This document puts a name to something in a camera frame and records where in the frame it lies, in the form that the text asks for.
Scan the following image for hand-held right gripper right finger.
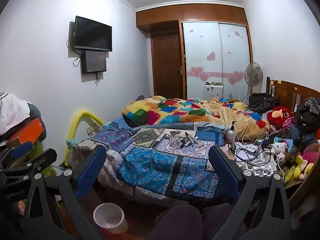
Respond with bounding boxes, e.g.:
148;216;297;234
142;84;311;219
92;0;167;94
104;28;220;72
209;145;292;240

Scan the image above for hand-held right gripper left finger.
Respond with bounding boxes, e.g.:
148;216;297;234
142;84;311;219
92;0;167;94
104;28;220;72
22;145;108;240

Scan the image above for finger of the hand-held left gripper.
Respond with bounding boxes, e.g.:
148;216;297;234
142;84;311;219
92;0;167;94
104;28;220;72
0;148;58;188
0;141;34;172

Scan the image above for clear pump bottle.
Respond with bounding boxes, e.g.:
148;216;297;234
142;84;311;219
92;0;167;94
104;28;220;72
226;121;238;144

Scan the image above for white cloth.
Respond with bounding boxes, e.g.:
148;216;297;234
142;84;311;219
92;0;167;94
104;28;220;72
0;94;31;134

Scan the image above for dark grey bag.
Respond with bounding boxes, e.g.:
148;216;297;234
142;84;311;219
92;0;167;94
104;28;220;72
27;102;47;141

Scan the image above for white spotted dog plush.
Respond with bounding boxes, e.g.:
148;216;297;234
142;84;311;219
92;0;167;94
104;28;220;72
271;140;288;166

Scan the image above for bed with colourful blankets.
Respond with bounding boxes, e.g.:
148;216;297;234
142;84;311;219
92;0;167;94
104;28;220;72
72;121;241;202

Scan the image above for colourful patch blanket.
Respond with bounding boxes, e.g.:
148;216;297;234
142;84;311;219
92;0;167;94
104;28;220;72
121;95;271;141

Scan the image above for person's dark trouser legs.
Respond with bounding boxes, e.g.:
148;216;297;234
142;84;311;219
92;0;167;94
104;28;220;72
150;202;248;240

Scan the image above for black striped clothing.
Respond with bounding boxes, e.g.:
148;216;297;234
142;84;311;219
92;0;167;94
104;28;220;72
248;93;278;113

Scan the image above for red plush toy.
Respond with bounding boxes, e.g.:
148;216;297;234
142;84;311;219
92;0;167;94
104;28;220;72
266;106;294;127

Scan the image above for yellow plush toy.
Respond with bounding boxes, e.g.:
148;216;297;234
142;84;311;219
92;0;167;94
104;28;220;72
293;155;314;181

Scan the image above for white box appliance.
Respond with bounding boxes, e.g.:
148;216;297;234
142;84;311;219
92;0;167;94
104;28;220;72
203;83;224;100

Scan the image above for wooden bedside table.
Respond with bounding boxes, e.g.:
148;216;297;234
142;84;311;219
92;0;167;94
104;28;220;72
284;162;320;207

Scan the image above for pink plush toy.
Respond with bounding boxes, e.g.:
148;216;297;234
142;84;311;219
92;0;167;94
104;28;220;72
303;142;320;166

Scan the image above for dark clothing pile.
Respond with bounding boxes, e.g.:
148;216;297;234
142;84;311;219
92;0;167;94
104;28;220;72
293;97;320;142

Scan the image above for standing electric fan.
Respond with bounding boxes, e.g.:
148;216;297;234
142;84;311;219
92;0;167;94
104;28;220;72
244;62;263;101

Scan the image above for wooden headboard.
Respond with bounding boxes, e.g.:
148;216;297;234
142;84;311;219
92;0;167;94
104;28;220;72
265;77;320;113

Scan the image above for frosted sliding wardrobe door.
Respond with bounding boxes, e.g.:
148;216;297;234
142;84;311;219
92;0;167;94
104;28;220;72
182;21;224;100
219;23;251;103

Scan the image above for brown wooden door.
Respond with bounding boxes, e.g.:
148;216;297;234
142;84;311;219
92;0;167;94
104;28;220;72
150;34;186;99

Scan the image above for wooden overhead cabinet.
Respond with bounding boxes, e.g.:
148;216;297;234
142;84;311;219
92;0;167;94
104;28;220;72
136;4;248;33

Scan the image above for tangle of charging cables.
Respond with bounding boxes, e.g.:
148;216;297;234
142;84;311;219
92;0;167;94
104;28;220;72
232;132;278;172

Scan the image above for yellow foam bed rail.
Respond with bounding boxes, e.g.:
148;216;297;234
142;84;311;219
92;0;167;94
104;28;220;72
64;109;104;168

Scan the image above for black wall speaker box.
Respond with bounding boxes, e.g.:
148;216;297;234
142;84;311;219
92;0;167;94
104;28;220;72
82;51;107;74

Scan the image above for black wall television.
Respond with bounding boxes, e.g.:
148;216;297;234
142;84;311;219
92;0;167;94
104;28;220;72
74;16;113;52

